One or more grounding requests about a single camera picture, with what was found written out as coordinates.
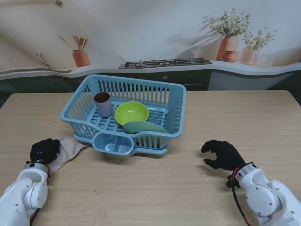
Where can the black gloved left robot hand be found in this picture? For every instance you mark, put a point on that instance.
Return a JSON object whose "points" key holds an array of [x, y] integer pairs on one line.
{"points": [[44, 150]]}

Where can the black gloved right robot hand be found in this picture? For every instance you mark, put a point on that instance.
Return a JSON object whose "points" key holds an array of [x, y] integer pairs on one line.
{"points": [[225, 155]]}

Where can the beige wiping cloth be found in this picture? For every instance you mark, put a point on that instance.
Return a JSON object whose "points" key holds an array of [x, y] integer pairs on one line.
{"points": [[69, 150]]}

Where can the purple plastic cup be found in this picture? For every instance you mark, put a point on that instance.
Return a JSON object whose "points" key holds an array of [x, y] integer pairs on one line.
{"points": [[104, 106]]}

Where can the pale green plate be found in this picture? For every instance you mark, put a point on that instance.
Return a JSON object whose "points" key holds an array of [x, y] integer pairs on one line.
{"points": [[145, 128]]}

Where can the lime green bowl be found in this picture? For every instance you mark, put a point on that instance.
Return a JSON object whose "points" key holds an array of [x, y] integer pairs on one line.
{"points": [[131, 113]]}

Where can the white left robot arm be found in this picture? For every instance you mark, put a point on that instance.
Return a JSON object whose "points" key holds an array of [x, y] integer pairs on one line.
{"points": [[21, 195]]}

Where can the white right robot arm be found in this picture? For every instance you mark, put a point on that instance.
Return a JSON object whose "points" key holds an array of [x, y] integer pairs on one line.
{"points": [[270, 197]]}

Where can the blue plastic dish rack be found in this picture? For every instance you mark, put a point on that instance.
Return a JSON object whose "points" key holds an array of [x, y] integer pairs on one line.
{"points": [[160, 113]]}

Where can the printed kitchen backdrop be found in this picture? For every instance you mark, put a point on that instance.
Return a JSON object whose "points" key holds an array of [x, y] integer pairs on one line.
{"points": [[150, 35]]}

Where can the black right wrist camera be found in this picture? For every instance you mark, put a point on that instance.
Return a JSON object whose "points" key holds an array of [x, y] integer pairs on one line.
{"points": [[231, 182]]}

